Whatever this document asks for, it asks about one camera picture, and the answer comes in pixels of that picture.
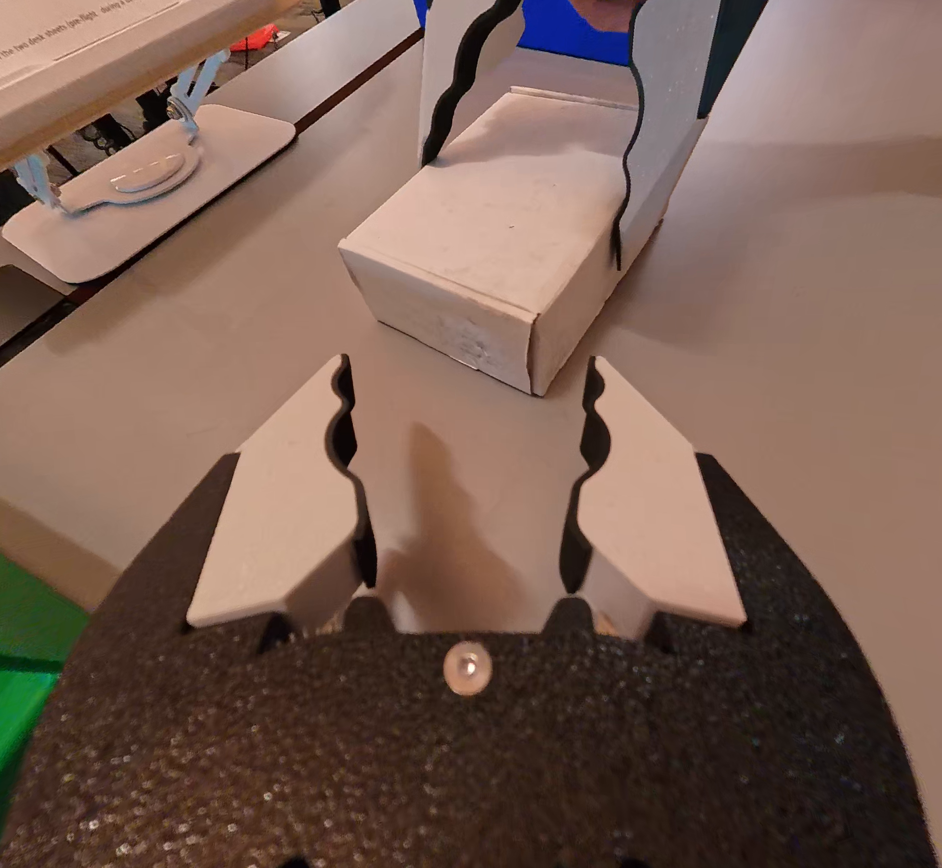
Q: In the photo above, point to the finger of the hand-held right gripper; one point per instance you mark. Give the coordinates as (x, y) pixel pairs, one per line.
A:
(673, 73)
(456, 22)

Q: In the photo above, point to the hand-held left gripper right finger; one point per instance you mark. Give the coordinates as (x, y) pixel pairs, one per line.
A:
(655, 529)

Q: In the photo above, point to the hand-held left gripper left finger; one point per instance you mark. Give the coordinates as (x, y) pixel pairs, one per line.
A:
(279, 529)

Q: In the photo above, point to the white cardboard mailer box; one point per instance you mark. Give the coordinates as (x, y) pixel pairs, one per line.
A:
(500, 206)

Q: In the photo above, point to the green plastic bin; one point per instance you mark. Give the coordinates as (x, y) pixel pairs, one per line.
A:
(29, 662)

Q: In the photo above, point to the grey desk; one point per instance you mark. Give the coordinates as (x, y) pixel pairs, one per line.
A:
(809, 294)

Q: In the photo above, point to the orange cone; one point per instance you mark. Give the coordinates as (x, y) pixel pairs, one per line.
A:
(261, 38)

